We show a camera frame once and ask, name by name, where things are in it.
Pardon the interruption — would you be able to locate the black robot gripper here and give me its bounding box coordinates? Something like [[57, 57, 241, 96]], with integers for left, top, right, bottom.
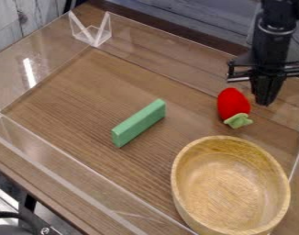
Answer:
[[227, 0, 299, 107]]

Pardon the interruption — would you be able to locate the red plush strawberry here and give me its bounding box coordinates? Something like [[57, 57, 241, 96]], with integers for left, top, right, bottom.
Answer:
[[216, 87, 253, 129]]

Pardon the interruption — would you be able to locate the green rectangular block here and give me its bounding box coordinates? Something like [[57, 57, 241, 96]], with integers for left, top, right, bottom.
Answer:
[[112, 99, 167, 148]]

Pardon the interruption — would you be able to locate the wooden bowl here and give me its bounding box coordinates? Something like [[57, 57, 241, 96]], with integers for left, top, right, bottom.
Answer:
[[171, 136, 291, 235]]

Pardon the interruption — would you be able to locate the black table leg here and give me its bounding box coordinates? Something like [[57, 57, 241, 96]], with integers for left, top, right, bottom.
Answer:
[[23, 194, 37, 212]]

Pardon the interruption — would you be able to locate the clear acrylic corner bracket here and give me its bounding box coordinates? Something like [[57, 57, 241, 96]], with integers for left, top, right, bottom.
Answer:
[[67, 11, 112, 48]]

